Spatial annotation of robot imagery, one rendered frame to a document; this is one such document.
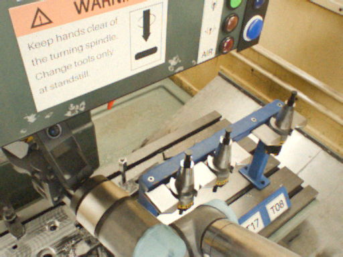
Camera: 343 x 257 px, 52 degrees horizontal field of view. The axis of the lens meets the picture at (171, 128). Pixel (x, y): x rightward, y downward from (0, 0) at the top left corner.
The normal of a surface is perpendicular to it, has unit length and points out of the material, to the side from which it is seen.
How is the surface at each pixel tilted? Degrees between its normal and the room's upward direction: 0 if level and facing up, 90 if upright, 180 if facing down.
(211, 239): 54
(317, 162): 24
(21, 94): 90
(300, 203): 0
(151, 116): 0
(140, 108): 0
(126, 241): 38
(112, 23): 90
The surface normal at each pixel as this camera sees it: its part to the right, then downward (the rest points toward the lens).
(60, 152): 0.68, 0.08
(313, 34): -0.78, 0.40
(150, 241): 0.01, -0.57
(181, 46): 0.62, 0.58
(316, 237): -0.27, -0.49
